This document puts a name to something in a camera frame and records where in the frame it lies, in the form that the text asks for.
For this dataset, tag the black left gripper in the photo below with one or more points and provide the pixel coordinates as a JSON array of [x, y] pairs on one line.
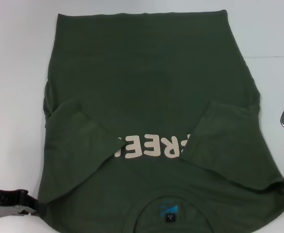
[[6, 197]]

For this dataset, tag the dark green t-shirt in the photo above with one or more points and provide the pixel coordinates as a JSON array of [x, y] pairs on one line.
[[142, 60]]

